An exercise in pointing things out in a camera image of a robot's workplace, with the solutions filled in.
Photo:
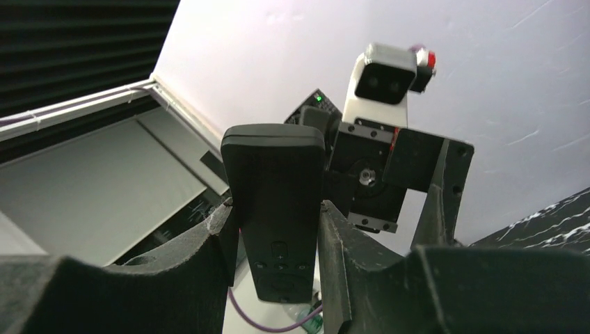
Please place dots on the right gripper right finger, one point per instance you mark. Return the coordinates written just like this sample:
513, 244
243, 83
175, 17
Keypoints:
367, 288

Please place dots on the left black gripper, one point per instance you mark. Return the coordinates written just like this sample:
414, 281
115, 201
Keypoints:
366, 178

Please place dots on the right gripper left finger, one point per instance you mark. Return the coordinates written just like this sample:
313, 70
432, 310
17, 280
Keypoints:
178, 287

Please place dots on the black remote control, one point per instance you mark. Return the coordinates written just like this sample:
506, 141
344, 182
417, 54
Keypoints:
275, 174

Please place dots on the green battery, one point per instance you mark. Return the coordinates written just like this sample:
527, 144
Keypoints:
315, 325

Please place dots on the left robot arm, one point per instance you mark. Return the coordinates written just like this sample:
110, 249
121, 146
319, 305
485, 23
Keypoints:
313, 115

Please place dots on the aluminium frame rail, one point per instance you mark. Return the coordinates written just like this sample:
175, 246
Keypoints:
53, 115

